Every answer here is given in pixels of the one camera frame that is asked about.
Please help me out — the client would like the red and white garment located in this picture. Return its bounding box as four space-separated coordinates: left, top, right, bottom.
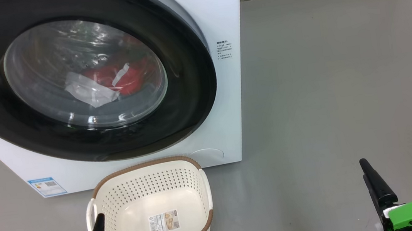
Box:
63 56 158 111

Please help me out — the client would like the cream perforated laundry basket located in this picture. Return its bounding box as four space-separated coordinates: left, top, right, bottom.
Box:
80 153 216 231

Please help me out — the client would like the printed food package label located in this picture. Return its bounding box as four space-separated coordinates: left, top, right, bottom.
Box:
148 209 181 231

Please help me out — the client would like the white front-load washing machine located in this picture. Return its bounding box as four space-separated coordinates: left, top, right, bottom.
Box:
0 0 262 203

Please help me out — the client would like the blue energy label sticker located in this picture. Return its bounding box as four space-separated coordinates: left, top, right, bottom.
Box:
27 176 67 199

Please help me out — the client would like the round filter cover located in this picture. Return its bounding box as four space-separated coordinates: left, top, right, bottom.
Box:
189 147 225 168

